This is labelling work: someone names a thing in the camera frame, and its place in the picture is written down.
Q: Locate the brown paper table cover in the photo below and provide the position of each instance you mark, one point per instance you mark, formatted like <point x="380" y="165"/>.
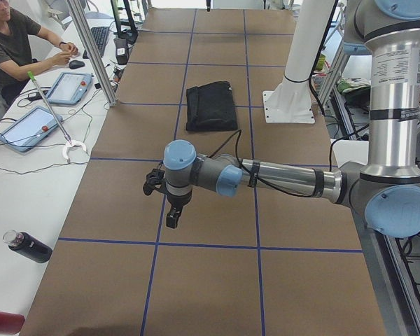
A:
<point x="258" y="263"/>

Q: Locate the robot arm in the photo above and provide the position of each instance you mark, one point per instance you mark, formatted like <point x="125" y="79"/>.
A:
<point x="385" y="192"/>

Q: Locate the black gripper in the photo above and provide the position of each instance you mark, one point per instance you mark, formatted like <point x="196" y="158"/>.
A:
<point x="178" y="200"/>

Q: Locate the near blue teach pendant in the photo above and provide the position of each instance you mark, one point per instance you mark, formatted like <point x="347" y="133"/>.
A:
<point x="29" y="130"/>

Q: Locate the white camera mast base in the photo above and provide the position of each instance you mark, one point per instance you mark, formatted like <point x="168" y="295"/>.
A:
<point x="291" y="101"/>

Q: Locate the black insulated bottle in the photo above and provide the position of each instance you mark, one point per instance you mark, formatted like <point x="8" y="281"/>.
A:
<point x="27" y="246"/>

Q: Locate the black keyboard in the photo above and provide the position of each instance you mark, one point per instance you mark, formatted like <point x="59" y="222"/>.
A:
<point x="100" y="36"/>

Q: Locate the black graphic t-shirt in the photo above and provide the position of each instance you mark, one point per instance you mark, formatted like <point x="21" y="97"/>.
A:
<point x="211" y="108"/>

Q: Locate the aluminium frame post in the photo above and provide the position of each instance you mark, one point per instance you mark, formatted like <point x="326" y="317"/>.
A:
<point x="85" y="34"/>

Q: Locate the black box on table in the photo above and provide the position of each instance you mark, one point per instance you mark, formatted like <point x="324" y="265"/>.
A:
<point x="121" y="51"/>

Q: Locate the far blue teach pendant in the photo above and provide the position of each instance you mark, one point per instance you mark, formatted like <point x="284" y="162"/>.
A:
<point x="69" y="88"/>

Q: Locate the red bottle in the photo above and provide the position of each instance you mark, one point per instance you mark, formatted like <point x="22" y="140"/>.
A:
<point x="11" y="324"/>

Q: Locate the black computer mouse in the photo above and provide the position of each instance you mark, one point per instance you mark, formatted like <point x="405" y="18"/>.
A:
<point x="76" y="64"/>

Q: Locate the seated person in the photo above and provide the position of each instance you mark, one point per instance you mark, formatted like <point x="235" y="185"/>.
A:
<point x="16" y="59"/>

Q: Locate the reacher grabber tool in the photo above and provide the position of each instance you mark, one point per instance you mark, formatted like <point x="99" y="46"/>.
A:
<point x="70" y="143"/>

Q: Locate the blue teach pendant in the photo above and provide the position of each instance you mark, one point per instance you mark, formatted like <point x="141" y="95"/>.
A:
<point x="29" y="130"/>
<point x="69" y="88"/>

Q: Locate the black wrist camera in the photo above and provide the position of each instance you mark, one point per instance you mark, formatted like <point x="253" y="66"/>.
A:
<point x="155" y="181"/>

